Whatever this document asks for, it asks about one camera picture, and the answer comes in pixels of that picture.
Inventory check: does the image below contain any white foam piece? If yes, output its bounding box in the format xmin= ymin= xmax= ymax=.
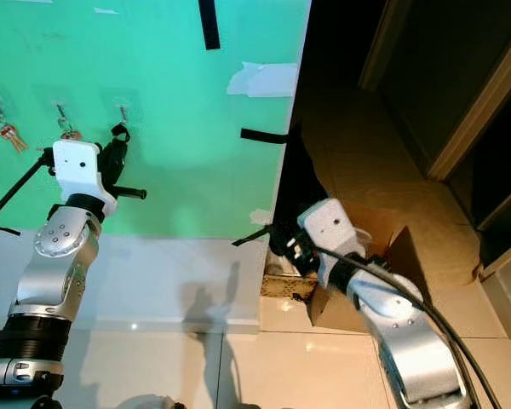
xmin=262 ymin=256 xmax=307 ymax=278

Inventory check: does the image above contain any black cloth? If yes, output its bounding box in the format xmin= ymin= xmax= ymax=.
xmin=271 ymin=124 xmax=333 ymax=256

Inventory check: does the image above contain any red and gold key bunch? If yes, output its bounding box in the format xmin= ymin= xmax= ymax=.
xmin=0 ymin=119 xmax=28 ymax=154

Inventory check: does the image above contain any brown cardboard box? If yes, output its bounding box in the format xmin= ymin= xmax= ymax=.
xmin=260 ymin=200 xmax=435 ymax=333

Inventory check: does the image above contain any white paper sheet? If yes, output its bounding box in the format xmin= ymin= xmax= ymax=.
xmin=226 ymin=61 xmax=301 ymax=99

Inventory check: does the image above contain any dark wooden trim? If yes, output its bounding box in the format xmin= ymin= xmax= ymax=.
xmin=358 ymin=0 xmax=414 ymax=92

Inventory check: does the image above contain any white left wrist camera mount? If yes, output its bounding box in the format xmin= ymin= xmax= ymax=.
xmin=51 ymin=139 xmax=118 ymax=216

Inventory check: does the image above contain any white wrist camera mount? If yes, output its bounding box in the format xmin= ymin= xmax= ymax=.
xmin=51 ymin=139 xmax=118 ymax=216
xmin=296 ymin=198 xmax=367 ymax=286

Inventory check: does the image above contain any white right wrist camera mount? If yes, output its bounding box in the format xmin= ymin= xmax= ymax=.
xmin=296 ymin=198 xmax=367 ymax=286

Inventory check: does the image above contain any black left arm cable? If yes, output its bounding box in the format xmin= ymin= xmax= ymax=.
xmin=0 ymin=152 xmax=54 ymax=235

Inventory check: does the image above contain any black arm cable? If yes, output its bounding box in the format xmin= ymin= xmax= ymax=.
xmin=0 ymin=152 xmax=54 ymax=235
xmin=315 ymin=243 xmax=503 ymax=409

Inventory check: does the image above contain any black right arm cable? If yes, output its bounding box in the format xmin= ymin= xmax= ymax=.
xmin=315 ymin=243 xmax=503 ymax=409

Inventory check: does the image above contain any brown wooden door frame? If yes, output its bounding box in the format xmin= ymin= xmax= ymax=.
xmin=426 ymin=17 xmax=511 ymax=181

